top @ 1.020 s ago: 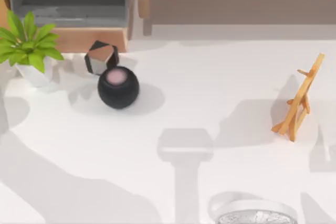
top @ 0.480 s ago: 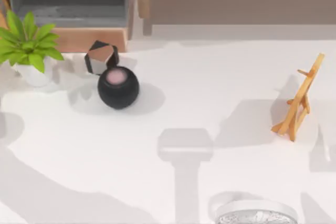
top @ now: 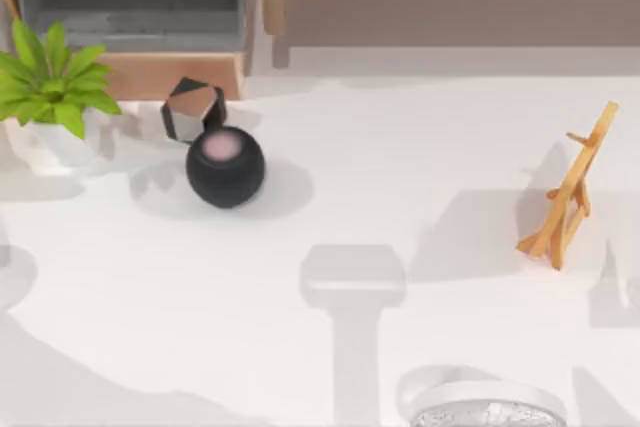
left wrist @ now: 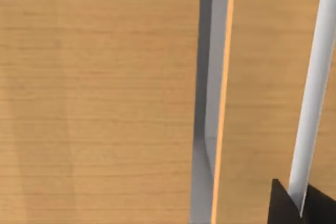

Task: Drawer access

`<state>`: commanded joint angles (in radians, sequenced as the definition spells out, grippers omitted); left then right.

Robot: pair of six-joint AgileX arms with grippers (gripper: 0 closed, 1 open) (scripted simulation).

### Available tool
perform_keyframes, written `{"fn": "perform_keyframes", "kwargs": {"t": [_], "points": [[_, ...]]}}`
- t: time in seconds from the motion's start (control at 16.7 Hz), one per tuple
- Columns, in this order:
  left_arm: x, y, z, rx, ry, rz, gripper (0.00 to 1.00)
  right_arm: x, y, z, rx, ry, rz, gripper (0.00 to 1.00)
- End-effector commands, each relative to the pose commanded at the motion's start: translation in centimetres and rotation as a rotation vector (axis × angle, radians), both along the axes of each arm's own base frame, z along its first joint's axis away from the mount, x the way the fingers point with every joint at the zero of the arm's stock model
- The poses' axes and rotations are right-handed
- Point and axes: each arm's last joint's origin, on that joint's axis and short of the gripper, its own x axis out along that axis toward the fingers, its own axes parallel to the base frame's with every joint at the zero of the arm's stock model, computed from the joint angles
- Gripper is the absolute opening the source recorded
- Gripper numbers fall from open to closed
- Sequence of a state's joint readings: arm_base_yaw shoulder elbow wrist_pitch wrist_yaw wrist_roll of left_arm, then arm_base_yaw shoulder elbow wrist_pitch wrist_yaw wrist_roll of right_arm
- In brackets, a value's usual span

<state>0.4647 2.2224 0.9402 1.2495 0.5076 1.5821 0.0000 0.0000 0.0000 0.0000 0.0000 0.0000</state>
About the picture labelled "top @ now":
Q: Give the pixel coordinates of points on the wooden easel stand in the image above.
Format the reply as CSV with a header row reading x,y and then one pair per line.
x,y
570,192

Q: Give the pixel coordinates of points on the green potted plant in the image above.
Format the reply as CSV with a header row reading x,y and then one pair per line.
x,y
52,78

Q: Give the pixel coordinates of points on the white plant pot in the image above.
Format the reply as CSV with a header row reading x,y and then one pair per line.
x,y
47,147

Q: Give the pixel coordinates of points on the black and copper faceted box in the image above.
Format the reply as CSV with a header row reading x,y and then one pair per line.
x,y
190,108

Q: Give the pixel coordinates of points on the black round speaker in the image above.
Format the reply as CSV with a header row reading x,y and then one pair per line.
x,y
226,168

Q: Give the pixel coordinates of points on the pale wooden drawer front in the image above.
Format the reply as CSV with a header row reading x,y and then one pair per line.
x,y
175,73

